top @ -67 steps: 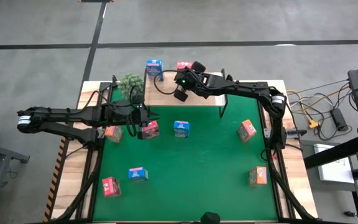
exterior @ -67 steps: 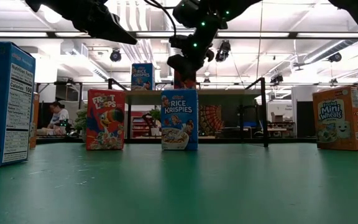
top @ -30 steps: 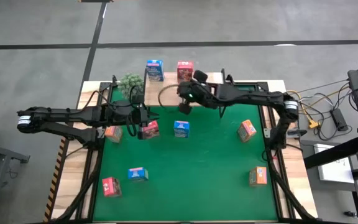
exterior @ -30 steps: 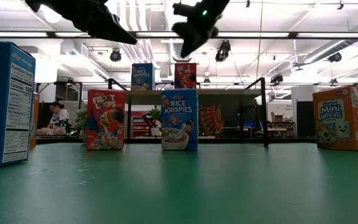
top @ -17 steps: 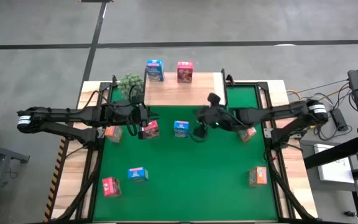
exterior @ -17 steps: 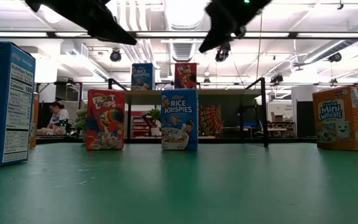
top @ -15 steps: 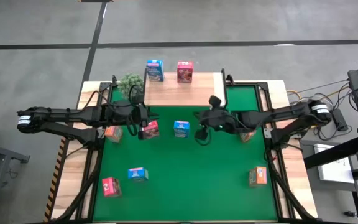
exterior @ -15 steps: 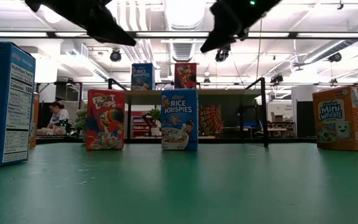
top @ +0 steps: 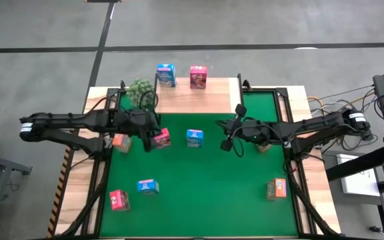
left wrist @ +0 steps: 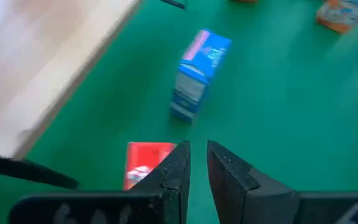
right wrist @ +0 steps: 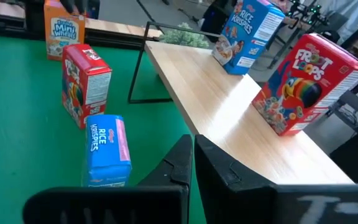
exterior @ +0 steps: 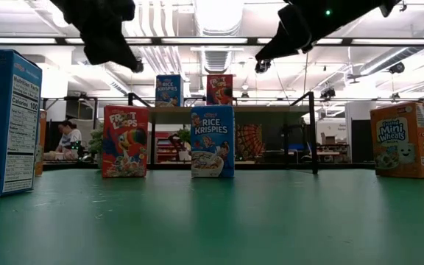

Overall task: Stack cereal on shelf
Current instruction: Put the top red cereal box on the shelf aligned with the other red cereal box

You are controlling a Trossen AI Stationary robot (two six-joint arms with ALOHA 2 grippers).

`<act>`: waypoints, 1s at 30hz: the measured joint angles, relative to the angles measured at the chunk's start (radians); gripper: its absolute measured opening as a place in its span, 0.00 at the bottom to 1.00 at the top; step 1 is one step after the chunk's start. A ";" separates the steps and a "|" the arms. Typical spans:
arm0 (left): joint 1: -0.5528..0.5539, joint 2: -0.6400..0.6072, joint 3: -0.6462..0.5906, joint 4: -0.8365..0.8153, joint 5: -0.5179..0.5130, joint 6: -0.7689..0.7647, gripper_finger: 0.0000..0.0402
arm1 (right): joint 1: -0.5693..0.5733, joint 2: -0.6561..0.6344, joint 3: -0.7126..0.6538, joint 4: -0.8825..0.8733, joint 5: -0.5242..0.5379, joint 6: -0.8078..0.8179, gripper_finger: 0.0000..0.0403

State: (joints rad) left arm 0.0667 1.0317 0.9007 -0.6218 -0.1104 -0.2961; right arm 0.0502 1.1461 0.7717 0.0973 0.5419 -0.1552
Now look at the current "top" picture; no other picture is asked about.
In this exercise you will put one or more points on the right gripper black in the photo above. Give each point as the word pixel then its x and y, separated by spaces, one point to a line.
pixel 253 130

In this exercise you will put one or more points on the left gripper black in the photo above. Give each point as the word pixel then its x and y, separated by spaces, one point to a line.
pixel 135 121

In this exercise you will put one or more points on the pink Froot Loops box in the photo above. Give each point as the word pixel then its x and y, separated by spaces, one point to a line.
pixel 163 139
pixel 198 76
pixel 119 200

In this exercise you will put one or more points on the orange Mini Wheats box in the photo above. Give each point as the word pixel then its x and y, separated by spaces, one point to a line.
pixel 122 143
pixel 277 189
pixel 264 147

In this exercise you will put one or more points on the blue Rice Krispies box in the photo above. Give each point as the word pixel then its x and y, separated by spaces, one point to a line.
pixel 148 186
pixel 194 138
pixel 166 75

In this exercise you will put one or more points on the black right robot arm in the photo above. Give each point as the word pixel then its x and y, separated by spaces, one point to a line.
pixel 312 126

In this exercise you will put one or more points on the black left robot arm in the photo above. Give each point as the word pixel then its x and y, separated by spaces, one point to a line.
pixel 62 120

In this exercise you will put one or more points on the pale bushy potted plant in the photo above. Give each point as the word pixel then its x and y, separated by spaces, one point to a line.
pixel 139 90

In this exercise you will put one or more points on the green table mat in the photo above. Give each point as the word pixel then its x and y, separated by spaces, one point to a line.
pixel 195 200

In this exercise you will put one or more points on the yellow black hazard tape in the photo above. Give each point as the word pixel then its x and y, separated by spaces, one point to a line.
pixel 58 193

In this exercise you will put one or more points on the black crossbar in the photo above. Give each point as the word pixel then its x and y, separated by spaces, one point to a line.
pixel 362 163

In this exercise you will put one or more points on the black power brick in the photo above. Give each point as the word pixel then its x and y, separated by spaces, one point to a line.
pixel 369 136

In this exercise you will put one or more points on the white box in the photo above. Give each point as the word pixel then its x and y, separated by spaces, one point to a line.
pixel 358 183

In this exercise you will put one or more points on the small black floor object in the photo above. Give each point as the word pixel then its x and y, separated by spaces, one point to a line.
pixel 374 229

